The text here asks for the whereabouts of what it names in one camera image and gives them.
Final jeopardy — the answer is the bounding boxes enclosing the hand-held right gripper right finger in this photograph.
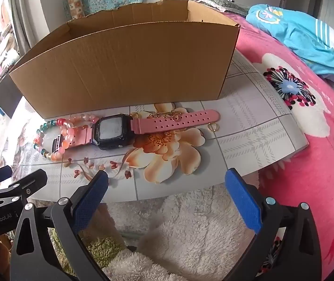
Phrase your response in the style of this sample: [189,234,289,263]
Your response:
[225,168,323,281]

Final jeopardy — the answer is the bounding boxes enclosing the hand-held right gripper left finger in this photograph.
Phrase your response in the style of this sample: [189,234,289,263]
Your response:
[10,170,110,281]

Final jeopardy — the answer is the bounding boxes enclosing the green multicolour beaded bracelet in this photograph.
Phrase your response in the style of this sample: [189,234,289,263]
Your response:
[34,118,68,161]

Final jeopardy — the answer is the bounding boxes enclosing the pink strap smart watch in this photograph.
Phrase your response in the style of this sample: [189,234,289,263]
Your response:
[52,109,221,153]

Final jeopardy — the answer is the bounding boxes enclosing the pink beaded bracelet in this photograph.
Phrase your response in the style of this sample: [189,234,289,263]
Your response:
[56,113,101,155]

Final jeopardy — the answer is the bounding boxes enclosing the gold clover wire pendant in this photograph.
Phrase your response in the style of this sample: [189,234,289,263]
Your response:
[167,110,186,121]

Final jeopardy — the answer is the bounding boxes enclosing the brown cardboard box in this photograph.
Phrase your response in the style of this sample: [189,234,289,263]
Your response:
[9,0,240,117]

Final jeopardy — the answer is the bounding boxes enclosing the white fluffy blanket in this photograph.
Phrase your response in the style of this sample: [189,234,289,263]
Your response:
[77,184,276,281]

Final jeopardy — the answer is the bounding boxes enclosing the dark low table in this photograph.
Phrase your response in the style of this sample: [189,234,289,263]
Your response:
[0,78,19,119]

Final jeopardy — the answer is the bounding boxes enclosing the pink floral blanket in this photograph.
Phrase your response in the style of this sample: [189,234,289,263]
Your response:
[222,12,334,281]

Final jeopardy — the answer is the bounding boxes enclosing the grey curtain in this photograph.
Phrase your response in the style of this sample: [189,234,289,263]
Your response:
[9,0,53,55]

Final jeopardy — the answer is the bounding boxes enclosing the blue striped garment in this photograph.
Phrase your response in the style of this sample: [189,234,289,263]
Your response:
[246,4,334,82]

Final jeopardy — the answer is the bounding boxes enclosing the orange checked box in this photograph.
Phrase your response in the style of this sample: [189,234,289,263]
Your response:
[67,0,86,19]

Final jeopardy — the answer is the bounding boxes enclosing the grey lace cushion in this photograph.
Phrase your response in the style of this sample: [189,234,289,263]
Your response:
[196,0,251,16]

